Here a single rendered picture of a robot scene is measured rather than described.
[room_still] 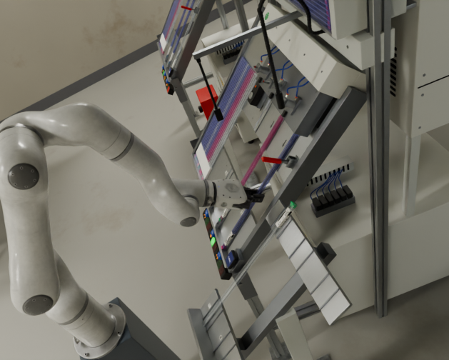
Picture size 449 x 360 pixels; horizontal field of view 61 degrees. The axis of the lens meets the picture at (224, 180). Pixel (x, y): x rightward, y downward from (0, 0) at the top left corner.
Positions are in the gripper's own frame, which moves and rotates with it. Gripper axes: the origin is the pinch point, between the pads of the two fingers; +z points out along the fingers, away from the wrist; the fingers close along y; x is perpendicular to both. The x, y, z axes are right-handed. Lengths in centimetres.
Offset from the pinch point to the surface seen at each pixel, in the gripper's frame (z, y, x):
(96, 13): -47, 364, 61
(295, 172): 2.8, -9.9, -17.7
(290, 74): 1.3, 10.3, -37.5
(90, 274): -44, 77, 138
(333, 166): 43.1, 22.7, 1.8
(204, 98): 5, 92, 13
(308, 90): 1.4, -1.3, -38.3
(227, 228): -2.6, 5.6, 20.8
